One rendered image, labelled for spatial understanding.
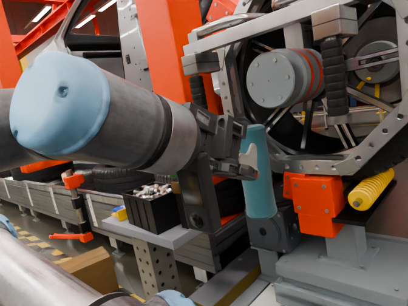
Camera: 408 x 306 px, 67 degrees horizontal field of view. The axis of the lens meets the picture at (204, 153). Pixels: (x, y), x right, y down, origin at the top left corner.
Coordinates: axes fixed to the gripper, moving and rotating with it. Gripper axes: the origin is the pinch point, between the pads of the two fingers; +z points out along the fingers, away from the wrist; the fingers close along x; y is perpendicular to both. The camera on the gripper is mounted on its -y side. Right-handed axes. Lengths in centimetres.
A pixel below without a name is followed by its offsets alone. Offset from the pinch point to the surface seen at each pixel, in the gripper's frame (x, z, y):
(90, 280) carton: 106, 41, -49
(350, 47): 5, 74, 62
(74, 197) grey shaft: 164, 57, -13
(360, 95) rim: -7.8, 37.9, 27.8
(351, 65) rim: -6.1, 34.6, 34.9
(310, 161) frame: 3.5, 36.0, 9.4
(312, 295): 8, 58, -30
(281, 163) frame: 12.3, 36.7, 8.8
